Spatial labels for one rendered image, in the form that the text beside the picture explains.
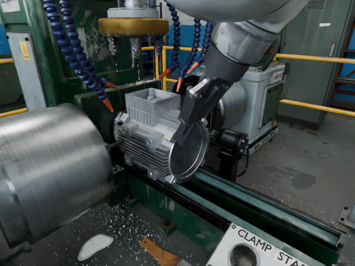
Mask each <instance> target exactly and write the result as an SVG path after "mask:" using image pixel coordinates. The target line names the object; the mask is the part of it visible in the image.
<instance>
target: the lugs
mask: <svg viewBox="0 0 355 266"><path fill-rule="evenodd" d="M130 120H131V118H130V115H128V114H126V113H123V115H122V116H121V118H120V121H122V122H123V123H125V124H126V123H128V122H130ZM201 121H202V122H203V124H202V125H203V126H204V127H206V126H207V124H208V122H207V120H206V119H205V118H204V119H203V118H202V120H201ZM174 134H175V132H173V131H171V130H168V131H167V132H166V134H165V136H164V139H165V140H166V141H168V142H170V143H172V144H174V143H175V139H174V138H173V136H174ZM205 161H206V159H205V158H203V160H202V162H201V164H200V165H199V166H201V167H202V166H203V164H204V162H205ZM165 181H167V182H168V183H170V184H172V185H175V184H176V182H177V181H178V179H177V178H175V177H174V176H171V175H170V176H168V177H166V178H165Z"/></svg>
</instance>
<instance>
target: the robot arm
mask: <svg viewBox="0 0 355 266"><path fill-rule="evenodd" d="M166 1H167V2H168V3H169V4H171V5H172V6H173V7H175V8H176V9H177V10H179V11H180V12H182V13H184V14H186V15H188V16H191V17H194V18H197V19H200V20H203V21H208V22H217V24H216V26H215V28H214V30H213V32H212V35H211V38H212V41H213V42H212V43H211V45H210V47H209V49H208V51H207V53H206V55H205V57H204V59H203V62H204V65H205V73H204V74H203V75H202V76H201V77H200V79H199V84H197V85H196V86H195V87H192V86H191V85H189V86H188V87H187V88H186V96H185V99H184V102H183V105H182V108H181V111H180V114H179V117H178V120H179V121H180V122H181V123H180V125H179V127H178V129H177V131H176V132H175V134H174V136H173V138H174V139H175V140H176V141H177V143H178V144H179V145H180V146H182V145H184V144H185V143H186V142H187V140H188V139H189V138H190V136H191V134H192V133H193V131H194V130H195V128H196V126H197V125H198V124H199V125H202V124H203V122H202V121H201V120H202V118H203V119H204V118H206V117H207V116H208V114H209V113H210V112H211V110H212V109H213V108H214V107H215V106H216V104H217V103H218V102H219V100H220V99H221V98H222V97H223V95H224V94H225V93H226V92H227V91H228V90H229V89H230V88H231V87H232V86H233V83H235V82H238V81H240V80H241V79H242V77H243V76H244V74H245V73H246V72H247V70H248V69H249V67H250V66H251V65H252V64H255V63H257V62H259V60H260V59H261V57H262V56H263V55H264V53H265V52H266V51H267V49H268V48H269V46H270V45H271V44H272V42H273V41H274V40H275V39H276V38H277V35H278V34H279V32H280V31H281V30H282V29H283V27H284V26H285V25H286V24H287V23H288V22H289V21H291V20H292V19H293V18H294V17H295V16H296V15H297V14H298V13H299V12H300V11H301V10H302V8H303V7H304V6H305V5H306V4H307V3H308V1H309V0H166Z"/></svg>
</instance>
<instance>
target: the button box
mask: <svg viewBox="0 0 355 266"><path fill-rule="evenodd" d="M239 245H244V246H247V247H249V248H250V249H252V250H253V252H254V253H255V256H256V260H257V264H256V266H309V265H307V264H305V263H303V262H302V261H300V260H298V259H296V258H295V257H293V256H291V255H289V254H288V253H286V252H284V251H282V250H281V249H279V248H277V247H275V246H274V245H272V244H270V243H268V242H267V241H265V240H263V239H261V238H260V237H258V236H256V235H254V234H252V233H251V232H249V231H247V230H245V229H244V228H242V227H241V226H239V225H237V224H235V223H231V224H230V226H229V227H228V229H227V231H226V233H225V234H224V236H223V238H222V239H221V241H220V242H219V244H218V246H217V247H216V249H215V251H214V252H213V254H212V256H211V257H210V259H209V261H208V262H207V264H206V265H205V266H232V265H231V262H230V254H231V252H232V250H233V249H234V248H235V247H237V246H239Z"/></svg>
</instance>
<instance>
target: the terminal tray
mask: <svg viewBox="0 0 355 266"><path fill-rule="evenodd" d="M131 93H132V94H130V93H127V94H125V100H126V108H127V114H128V115H130V118H131V120H132V119H133V120H136V122H138V121H139V123H140V122H142V124H143V123H145V125H147V124H148V126H151V128H153V127H155V126H156V125H157V124H158V117H161V115H163V114H164V113H165V112H168V111H170V110H178V111H180V94H176V93H171V92H167V91H163V90H159V89H154V88H148V89H144V90H139V91H135V92H131ZM173 94H176V95H173ZM153 100H155V101H153Z"/></svg>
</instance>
